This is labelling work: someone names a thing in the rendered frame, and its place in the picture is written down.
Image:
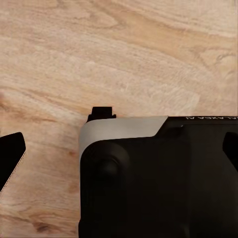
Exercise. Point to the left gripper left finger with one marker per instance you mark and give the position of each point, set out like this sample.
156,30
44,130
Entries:
12,148

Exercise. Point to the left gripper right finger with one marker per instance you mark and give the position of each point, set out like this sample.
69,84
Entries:
230,148

